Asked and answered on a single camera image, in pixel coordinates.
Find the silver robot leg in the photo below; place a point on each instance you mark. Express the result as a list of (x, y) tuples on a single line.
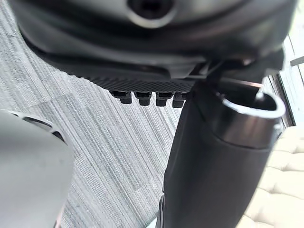
[(31, 166)]

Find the cream tufted cushion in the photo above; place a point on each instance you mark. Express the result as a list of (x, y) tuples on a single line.
[(278, 180)]

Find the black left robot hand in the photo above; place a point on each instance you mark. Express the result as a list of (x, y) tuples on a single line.
[(147, 47)]

